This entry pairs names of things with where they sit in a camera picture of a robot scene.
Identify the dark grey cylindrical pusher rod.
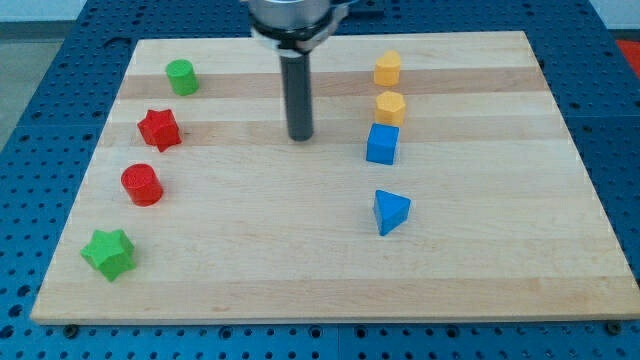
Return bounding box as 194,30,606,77
280,54,314,141

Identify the blue triangle block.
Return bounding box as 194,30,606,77
373,190,411,236

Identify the wooden board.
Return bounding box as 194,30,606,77
31,31,639,325

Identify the yellow hexagon block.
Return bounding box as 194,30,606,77
374,91,406,127

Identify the green cylinder block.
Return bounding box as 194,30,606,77
165,59,199,96

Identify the blue cube block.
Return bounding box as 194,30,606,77
365,123,400,165

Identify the red star block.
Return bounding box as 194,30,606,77
137,109,182,152

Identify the red cylinder block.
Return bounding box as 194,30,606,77
121,163,164,207

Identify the green star block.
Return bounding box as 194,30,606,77
80,229,136,282

